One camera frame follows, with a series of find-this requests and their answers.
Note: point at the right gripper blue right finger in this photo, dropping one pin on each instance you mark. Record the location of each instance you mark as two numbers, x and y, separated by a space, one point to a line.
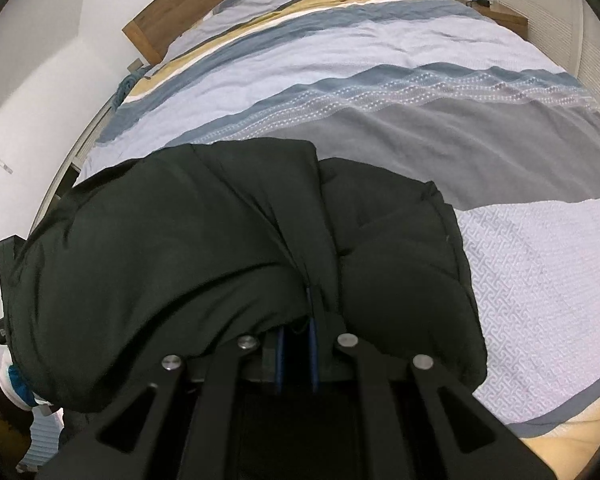
315 365

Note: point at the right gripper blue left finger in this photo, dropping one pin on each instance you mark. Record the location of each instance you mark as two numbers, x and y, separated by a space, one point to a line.
279 359

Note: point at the black puffer coat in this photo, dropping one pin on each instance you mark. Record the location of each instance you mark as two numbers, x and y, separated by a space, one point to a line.
190 247

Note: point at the blue clothes pile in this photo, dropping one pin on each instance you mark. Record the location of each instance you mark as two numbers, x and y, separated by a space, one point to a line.
126 86

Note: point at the striped duvet on bed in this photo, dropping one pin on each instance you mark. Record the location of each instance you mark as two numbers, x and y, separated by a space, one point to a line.
432 90

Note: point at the wooden headboard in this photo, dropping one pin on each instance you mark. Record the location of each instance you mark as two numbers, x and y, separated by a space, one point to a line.
195 5

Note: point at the wooden nightstand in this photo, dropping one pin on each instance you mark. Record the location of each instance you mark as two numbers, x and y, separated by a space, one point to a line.
504 16

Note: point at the wall socket plate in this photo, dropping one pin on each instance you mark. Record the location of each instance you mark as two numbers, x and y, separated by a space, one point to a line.
136 65

